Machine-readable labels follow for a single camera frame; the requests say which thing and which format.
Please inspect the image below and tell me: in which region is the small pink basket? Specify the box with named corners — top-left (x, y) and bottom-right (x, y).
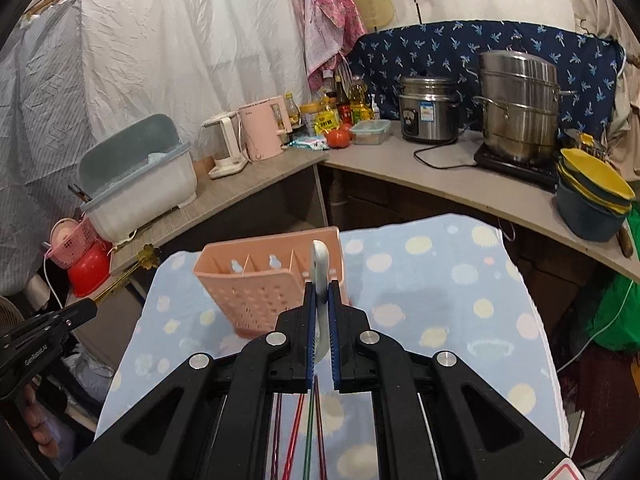
top-left (49, 217), bottom-right (98, 270)

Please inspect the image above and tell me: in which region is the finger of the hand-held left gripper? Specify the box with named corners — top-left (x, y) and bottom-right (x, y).
top-left (49, 299), bottom-right (99, 334)

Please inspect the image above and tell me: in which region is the pink plastic utensil holder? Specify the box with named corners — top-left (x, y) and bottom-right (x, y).
top-left (194, 226), bottom-right (351, 339)

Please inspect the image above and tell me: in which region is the grey striped sheet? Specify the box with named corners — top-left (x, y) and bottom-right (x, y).
top-left (0, 0), bottom-right (96, 296)

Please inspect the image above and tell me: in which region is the steel rice cooker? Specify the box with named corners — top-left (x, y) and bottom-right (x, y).
top-left (398, 76), bottom-right (461, 145)

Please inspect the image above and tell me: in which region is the clear food container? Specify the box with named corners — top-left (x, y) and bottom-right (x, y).
top-left (349, 119), bottom-right (392, 146)

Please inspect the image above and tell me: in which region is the red tomato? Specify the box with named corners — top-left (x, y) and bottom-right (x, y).
top-left (325, 126), bottom-right (353, 149)

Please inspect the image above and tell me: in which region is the person's left hand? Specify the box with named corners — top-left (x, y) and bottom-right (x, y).
top-left (16, 386), bottom-right (58, 461)

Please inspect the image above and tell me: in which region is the white sheet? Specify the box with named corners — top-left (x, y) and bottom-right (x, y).
top-left (72, 0), bottom-right (321, 136)

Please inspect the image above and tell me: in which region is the white spoon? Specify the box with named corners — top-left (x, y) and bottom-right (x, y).
top-left (310, 240), bottom-right (331, 366)

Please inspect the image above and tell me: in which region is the blue snack packet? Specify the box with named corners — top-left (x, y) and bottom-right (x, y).
top-left (290, 135), bottom-right (330, 151)

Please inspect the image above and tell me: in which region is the red plastic bowl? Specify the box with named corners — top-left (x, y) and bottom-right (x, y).
top-left (66, 240), bottom-right (113, 298)

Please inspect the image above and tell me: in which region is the steel steamer pot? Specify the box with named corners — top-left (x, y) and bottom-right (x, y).
top-left (472, 50), bottom-right (578, 165)

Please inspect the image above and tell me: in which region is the blue floral cloth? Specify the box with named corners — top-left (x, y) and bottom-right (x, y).
top-left (345, 20), bottom-right (626, 136)

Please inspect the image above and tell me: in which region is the green chopstick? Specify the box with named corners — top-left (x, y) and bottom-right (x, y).
top-left (301, 377), bottom-right (317, 480)

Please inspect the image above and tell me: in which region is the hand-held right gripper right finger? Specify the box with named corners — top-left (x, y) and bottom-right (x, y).
top-left (327, 280), bottom-right (571, 480)

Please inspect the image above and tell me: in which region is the stack of yellow grey bowls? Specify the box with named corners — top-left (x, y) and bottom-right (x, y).
top-left (556, 147), bottom-right (635, 216)

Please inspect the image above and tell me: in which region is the beige hanging cloth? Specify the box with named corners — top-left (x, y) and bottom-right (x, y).
top-left (565, 0), bottom-right (640, 181)

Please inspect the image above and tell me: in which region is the pink floral cloth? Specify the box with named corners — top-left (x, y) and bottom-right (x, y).
top-left (298, 0), bottom-right (367, 93)

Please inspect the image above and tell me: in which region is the blue dotted blanket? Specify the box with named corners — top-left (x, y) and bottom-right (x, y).
top-left (95, 214), bottom-right (571, 480)

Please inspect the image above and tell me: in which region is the green bag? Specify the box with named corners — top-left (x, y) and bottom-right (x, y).
top-left (585, 272), bottom-right (640, 351)

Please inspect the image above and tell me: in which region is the red chopstick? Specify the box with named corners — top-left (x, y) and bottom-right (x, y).
top-left (281, 394), bottom-right (306, 480)

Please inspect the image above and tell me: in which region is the white electric fan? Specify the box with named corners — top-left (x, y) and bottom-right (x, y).
top-left (0, 294), bottom-right (25, 336)

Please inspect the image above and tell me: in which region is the pink electric kettle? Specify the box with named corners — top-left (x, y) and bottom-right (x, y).
top-left (237, 95), bottom-right (292, 162)

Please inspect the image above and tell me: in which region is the black induction cooktop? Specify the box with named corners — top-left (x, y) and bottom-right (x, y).
top-left (472, 142), bottom-right (560, 192)

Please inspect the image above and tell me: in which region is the dark blue basin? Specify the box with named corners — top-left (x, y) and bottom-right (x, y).
top-left (556, 180), bottom-right (628, 243)

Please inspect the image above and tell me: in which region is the white dish drainer box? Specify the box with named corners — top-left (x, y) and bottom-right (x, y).
top-left (77, 114), bottom-right (198, 243)

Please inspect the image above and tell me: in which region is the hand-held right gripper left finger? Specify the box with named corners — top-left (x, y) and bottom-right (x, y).
top-left (60, 282), bottom-right (318, 480)

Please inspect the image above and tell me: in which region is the gold flower-handled spoon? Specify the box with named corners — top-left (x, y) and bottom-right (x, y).
top-left (91, 243), bottom-right (162, 307)

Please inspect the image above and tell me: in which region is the white electric kettle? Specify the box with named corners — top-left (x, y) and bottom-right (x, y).
top-left (200, 111), bottom-right (249, 181)

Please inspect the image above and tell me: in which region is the cluster of condiment bottles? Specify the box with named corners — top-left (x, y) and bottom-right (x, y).
top-left (284, 75), bottom-right (382, 137)

